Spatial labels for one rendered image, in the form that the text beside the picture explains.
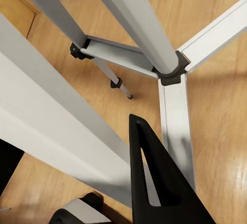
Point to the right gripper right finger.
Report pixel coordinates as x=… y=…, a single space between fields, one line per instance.
x=179 y=203

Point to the door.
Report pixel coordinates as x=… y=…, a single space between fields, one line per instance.
x=20 y=13

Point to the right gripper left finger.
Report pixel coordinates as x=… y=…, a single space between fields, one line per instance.
x=10 y=157

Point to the camera tripod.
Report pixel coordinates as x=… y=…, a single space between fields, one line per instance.
x=41 y=114

